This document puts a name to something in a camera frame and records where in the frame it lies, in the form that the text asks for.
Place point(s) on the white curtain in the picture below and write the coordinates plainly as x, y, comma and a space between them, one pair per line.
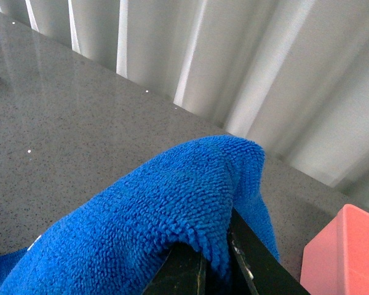
292, 75

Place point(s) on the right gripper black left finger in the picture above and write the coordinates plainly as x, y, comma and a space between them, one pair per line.
183, 272

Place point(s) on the blue microfiber cloth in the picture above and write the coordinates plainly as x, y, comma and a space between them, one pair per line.
117, 241

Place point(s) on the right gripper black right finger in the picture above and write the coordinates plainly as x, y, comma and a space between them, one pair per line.
254, 268

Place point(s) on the pink plastic box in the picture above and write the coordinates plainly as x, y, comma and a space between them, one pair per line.
336, 260

